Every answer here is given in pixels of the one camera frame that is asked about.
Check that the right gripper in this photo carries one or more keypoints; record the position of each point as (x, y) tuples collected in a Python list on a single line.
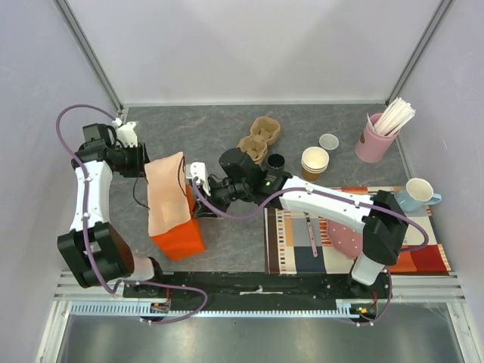
[(206, 203)]

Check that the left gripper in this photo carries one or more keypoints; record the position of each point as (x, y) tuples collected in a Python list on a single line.
[(141, 158)]

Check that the orange paper bag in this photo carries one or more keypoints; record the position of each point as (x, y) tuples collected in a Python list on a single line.
[(171, 225)]

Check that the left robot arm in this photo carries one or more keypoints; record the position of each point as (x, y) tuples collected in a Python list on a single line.
[(92, 248)]

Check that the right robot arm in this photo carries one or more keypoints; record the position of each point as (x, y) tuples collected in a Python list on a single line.
[(378, 218)]

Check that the dark blue ceramic mug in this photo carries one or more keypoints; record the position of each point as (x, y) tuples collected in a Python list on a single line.
[(275, 161)]

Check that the cardboard cup carrier stack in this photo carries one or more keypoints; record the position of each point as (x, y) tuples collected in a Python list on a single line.
[(265, 131)]

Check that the patterned colourful placemat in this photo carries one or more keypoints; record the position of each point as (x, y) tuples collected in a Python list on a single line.
[(288, 248)]

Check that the stack of brown paper cups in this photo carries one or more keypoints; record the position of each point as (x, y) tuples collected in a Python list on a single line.
[(314, 162)]

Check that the pink dotted plate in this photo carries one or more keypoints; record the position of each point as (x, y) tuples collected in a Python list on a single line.
[(344, 239)]

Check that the pink straw holder cup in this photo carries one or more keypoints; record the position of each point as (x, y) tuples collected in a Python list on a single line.
[(371, 147)]

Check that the bundle of white straws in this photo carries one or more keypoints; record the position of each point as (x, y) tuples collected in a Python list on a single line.
[(394, 117)]

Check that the light blue mug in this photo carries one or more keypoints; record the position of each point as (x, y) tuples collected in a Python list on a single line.
[(417, 193)]

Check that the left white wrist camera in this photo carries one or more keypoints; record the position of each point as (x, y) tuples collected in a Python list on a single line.
[(126, 132)]

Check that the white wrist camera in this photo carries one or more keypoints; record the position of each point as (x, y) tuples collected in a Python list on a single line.
[(126, 132), (197, 172)]

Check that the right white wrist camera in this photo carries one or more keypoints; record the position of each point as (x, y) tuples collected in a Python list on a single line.
[(197, 172)]

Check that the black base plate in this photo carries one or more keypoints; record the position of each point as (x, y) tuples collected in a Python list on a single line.
[(258, 286)]

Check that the fork with pink handle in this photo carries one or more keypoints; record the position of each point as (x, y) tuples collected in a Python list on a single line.
[(311, 235)]

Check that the grey slotted cable duct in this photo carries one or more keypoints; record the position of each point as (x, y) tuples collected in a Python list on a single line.
[(234, 309)]

